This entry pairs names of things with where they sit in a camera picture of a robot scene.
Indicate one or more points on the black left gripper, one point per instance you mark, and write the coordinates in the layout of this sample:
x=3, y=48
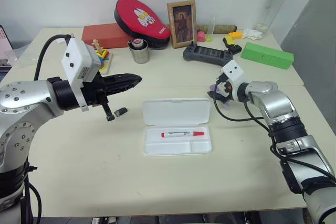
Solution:
x=93, y=93

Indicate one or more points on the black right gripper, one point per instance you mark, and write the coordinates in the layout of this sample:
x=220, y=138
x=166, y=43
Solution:
x=228, y=90

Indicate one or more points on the translucent purple marker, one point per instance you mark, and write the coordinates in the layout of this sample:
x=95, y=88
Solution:
x=226, y=106

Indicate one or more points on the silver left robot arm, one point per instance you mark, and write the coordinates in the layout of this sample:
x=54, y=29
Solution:
x=18, y=103

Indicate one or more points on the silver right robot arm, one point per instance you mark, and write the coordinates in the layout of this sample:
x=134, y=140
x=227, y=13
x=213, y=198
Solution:
x=275, y=103

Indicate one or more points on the white plastic pencil case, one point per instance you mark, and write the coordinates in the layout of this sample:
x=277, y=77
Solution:
x=176, y=111

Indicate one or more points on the red marker with white barrel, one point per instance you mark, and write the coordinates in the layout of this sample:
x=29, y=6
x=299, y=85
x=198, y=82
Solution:
x=181, y=134

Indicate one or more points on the small black cap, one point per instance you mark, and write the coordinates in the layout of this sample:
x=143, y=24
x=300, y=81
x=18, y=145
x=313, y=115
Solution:
x=121, y=111

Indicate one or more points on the stainless steel cup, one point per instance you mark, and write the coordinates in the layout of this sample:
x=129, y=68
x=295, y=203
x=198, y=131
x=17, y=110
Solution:
x=140, y=54

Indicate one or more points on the black handheld remote controller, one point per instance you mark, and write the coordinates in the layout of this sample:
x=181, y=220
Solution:
x=204, y=54

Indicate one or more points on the pink round lid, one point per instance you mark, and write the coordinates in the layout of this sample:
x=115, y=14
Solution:
x=137, y=43

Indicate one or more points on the yellow and black hand tool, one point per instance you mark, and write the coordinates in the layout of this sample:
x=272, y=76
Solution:
x=231, y=45

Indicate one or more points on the red brick block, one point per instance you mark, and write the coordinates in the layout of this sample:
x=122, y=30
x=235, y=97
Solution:
x=102, y=35

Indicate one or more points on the small green yellow toy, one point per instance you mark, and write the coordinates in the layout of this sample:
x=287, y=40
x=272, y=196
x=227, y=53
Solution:
x=209, y=38

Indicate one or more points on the small pink toy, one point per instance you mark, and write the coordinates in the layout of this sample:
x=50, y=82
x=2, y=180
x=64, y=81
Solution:
x=201, y=36

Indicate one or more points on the clear glass test tube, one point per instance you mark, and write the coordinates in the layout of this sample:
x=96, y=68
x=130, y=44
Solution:
x=212, y=28

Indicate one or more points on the green rectangular block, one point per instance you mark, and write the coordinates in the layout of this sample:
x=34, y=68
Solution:
x=267, y=56

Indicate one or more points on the brown rolled tube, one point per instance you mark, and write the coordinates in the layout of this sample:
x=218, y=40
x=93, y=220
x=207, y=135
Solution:
x=225, y=28

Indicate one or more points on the red and black punch pad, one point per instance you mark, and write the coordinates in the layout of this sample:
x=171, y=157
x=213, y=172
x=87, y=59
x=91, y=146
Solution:
x=136, y=16

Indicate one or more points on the crumpled white tissue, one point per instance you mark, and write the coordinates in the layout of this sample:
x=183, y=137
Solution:
x=253, y=33

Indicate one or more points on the wooden framed portrait picture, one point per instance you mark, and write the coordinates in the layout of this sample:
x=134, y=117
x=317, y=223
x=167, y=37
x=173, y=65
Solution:
x=182, y=23

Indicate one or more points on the clear bottle with green lid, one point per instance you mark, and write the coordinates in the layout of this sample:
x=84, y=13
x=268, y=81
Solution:
x=273, y=3

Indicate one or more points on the laptop computer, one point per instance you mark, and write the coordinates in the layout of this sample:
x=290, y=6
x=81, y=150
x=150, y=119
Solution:
x=4, y=51

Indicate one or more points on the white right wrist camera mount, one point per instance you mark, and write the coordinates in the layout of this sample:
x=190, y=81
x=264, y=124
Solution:
x=235, y=73

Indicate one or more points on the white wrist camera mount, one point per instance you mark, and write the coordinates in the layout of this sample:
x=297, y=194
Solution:
x=77, y=61
x=235, y=73

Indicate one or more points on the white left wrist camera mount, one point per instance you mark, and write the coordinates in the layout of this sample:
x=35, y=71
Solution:
x=77, y=61

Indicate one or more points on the dark frame beneath table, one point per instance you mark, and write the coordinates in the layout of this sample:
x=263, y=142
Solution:
x=199, y=217

